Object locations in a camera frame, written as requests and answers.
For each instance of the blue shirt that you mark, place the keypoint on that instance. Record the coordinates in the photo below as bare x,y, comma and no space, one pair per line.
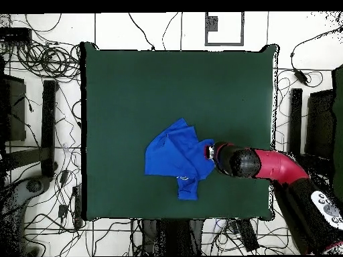
174,158

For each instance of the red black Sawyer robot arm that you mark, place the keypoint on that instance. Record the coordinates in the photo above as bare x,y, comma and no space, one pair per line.
278,166

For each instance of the flat black device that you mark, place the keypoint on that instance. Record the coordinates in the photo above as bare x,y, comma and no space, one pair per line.
14,34

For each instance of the dark green table cloth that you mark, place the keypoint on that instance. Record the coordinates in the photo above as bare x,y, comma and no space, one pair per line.
214,93

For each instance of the black stand bar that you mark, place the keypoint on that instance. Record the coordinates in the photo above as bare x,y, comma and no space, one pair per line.
48,128
295,120

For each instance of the black box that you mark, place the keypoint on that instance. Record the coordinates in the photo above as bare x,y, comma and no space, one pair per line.
16,112
320,125

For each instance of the black power adapter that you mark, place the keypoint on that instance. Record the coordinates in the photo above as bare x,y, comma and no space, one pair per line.
300,76

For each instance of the small grey square plate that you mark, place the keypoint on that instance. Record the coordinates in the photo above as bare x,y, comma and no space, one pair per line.
212,23

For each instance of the green cloth sheet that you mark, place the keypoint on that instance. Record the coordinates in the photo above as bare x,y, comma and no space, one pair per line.
338,120

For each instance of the narrow black power strip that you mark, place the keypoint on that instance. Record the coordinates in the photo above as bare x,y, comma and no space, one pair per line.
77,206

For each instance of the small black plug adapter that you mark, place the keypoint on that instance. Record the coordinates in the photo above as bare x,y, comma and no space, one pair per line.
63,211

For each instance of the grey square floor frame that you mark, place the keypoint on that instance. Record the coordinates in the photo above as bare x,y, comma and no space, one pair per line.
224,43

